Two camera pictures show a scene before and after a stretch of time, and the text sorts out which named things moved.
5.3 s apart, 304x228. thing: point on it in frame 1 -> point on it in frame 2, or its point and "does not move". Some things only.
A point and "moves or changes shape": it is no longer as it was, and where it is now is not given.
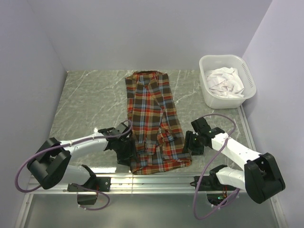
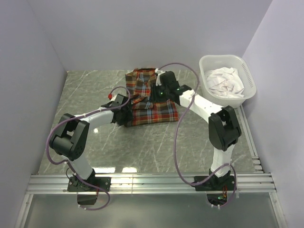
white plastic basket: x=226 y=80 does not move
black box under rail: x=87 y=199 does not move
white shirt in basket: x=226 y=82 does not move
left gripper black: x=130 y=153 -> x=129 y=117
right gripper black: x=188 y=145 -> x=155 y=97
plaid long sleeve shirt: x=160 y=141 moves or changes shape
